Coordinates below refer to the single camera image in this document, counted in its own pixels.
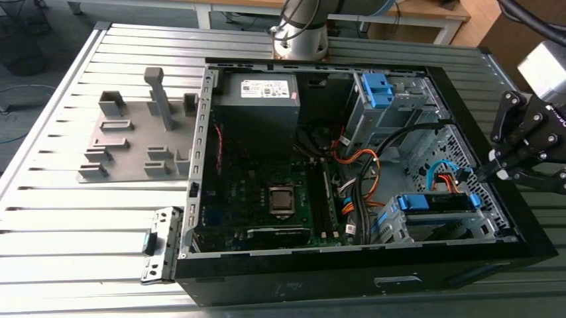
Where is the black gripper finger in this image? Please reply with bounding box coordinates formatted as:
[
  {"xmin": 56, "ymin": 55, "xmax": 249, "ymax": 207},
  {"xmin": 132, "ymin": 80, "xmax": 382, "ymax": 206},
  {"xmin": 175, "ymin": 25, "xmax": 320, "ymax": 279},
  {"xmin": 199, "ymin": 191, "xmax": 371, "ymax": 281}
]
[
  {"xmin": 475, "ymin": 91, "xmax": 531, "ymax": 182},
  {"xmin": 495, "ymin": 154, "xmax": 566, "ymax": 195}
]

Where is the blue data wire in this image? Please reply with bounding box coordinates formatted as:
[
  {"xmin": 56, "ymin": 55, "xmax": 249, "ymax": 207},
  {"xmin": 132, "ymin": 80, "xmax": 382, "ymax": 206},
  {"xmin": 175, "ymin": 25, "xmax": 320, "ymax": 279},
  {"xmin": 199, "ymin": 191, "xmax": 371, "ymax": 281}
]
[{"xmin": 426, "ymin": 160, "xmax": 476, "ymax": 192}]

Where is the orange disk power wire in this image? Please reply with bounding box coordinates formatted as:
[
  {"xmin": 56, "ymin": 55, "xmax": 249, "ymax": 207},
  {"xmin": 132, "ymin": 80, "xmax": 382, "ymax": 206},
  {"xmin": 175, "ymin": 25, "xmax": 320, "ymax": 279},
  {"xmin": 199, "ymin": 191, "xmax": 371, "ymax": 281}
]
[{"xmin": 435, "ymin": 174, "xmax": 463, "ymax": 196}]

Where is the hard disk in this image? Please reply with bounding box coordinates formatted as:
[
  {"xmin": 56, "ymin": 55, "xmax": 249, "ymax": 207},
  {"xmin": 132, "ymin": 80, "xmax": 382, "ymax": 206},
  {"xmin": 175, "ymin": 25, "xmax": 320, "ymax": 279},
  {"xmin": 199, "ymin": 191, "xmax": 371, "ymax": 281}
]
[{"xmin": 378, "ymin": 191, "xmax": 483, "ymax": 240}]

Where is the grey metal disk bay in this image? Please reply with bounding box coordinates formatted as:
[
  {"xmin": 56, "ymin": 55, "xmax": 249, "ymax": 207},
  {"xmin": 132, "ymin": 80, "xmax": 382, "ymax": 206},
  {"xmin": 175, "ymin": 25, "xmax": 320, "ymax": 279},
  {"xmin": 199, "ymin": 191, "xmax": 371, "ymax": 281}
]
[{"xmin": 374, "ymin": 191, "xmax": 510, "ymax": 244}]

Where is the brown wooden cabinet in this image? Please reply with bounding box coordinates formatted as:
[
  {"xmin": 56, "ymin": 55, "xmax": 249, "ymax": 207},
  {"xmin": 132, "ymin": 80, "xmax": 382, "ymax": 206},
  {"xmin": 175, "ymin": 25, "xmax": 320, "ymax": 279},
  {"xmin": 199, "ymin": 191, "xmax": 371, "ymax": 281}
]
[{"xmin": 450, "ymin": 0, "xmax": 566, "ymax": 92}]

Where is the grey metal drive cage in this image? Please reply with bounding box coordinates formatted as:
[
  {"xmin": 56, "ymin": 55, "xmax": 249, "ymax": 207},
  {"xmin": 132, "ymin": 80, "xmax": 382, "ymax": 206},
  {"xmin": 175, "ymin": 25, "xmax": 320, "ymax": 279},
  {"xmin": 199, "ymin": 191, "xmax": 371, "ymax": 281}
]
[{"xmin": 344, "ymin": 72, "xmax": 452, "ymax": 156}]

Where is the black RAM slot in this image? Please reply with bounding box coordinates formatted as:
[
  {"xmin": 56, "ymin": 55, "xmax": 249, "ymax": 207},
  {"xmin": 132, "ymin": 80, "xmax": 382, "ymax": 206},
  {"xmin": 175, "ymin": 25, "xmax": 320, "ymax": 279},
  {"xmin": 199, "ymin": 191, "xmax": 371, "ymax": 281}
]
[{"xmin": 308, "ymin": 158, "xmax": 331, "ymax": 238}]

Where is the grey power supply unit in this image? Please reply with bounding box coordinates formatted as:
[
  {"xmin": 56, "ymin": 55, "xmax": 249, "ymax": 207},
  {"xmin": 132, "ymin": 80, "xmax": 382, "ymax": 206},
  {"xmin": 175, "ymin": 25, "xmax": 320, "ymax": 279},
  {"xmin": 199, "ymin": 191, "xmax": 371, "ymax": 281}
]
[{"xmin": 211, "ymin": 72, "xmax": 303, "ymax": 150}]

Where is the CPU socket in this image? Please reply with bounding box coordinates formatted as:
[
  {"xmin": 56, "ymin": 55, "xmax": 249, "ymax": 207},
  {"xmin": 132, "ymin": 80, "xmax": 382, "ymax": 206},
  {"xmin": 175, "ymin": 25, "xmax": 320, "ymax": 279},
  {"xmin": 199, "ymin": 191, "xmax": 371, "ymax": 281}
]
[{"xmin": 264, "ymin": 187, "xmax": 296, "ymax": 216}]

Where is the black open PC case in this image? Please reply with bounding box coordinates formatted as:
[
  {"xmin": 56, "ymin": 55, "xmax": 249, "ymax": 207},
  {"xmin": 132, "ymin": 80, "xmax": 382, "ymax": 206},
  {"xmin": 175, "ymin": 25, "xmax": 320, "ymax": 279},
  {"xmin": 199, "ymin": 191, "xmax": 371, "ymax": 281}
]
[{"xmin": 175, "ymin": 56, "xmax": 559, "ymax": 307}]

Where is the black graphics card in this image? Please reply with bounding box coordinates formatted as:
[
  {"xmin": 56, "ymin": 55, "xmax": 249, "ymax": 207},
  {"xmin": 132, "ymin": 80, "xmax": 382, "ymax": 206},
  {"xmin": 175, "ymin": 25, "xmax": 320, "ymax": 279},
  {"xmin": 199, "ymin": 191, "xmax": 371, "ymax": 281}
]
[{"xmin": 245, "ymin": 227, "xmax": 314, "ymax": 248}]

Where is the dark green motherboard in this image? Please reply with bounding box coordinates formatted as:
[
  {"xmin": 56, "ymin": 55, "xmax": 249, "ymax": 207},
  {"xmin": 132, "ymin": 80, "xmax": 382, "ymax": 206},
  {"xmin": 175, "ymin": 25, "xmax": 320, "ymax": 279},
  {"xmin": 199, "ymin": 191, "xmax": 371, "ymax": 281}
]
[{"xmin": 193, "ymin": 155, "xmax": 355, "ymax": 249}]

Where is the grey parts rack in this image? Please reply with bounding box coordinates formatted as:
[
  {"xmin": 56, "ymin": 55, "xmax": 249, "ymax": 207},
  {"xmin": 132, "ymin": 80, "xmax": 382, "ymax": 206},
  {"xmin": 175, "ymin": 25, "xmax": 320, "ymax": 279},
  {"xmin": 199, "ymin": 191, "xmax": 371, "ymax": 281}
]
[{"xmin": 75, "ymin": 67, "xmax": 200, "ymax": 184}]

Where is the black office chair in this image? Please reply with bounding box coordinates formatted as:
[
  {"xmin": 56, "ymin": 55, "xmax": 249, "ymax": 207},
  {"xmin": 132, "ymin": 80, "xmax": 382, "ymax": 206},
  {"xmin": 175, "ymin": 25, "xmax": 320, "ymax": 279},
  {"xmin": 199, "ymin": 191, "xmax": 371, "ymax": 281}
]
[{"xmin": 0, "ymin": 13, "xmax": 59, "ymax": 77}]

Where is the thick black cable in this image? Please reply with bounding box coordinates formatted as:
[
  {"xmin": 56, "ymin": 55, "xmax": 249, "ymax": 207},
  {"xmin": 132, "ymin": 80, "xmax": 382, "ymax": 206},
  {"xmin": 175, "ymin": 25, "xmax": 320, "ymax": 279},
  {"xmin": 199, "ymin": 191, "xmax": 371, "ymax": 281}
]
[{"xmin": 352, "ymin": 122, "xmax": 447, "ymax": 244}]

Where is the orange yellow wire bundle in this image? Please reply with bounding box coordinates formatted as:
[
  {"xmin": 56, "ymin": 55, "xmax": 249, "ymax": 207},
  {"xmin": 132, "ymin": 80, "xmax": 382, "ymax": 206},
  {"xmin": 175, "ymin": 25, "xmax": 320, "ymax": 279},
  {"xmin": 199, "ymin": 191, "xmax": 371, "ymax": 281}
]
[{"xmin": 334, "ymin": 148, "xmax": 386, "ymax": 216}]

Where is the wooden desk white frame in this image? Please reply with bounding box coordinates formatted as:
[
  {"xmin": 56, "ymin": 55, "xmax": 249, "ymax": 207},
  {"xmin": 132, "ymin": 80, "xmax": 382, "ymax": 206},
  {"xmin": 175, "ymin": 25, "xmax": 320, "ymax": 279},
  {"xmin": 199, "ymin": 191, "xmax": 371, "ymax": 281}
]
[{"xmin": 193, "ymin": 0, "xmax": 472, "ymax": 46}]

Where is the white flat wire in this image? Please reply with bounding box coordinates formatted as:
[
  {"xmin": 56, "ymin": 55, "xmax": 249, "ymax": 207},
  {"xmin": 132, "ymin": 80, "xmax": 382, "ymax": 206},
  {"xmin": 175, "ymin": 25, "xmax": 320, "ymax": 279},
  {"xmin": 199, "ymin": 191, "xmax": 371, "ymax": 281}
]
[{"xmin": 338, "ymin": 177, "xmax": 359, "ymax": 199}]

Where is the thin red wire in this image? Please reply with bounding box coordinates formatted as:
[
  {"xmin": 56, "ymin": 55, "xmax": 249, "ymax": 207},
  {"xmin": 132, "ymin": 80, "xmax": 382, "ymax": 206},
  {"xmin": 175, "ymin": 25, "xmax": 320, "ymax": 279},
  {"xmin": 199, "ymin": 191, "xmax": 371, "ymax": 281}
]
[{"xmin": 213, "ymin": 124, "xmax": 224, "ymax": 175}]

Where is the grey metal side bracket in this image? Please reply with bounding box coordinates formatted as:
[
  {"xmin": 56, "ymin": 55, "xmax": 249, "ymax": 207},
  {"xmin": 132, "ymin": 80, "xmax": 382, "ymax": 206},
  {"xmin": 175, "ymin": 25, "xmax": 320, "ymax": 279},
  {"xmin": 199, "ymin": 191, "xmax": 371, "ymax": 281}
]
[{"xmin": 140, "ymin": 205, "xmax": 184, "ymax": 285}]

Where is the pale floor cable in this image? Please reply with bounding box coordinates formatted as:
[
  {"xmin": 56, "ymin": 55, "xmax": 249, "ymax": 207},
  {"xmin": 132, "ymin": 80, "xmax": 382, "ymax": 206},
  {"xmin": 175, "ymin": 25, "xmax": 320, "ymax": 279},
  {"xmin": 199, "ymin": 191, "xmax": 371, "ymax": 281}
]
[{"xmin": 0, "ymin": 84, "xmax": 57, "ymax": 115}]

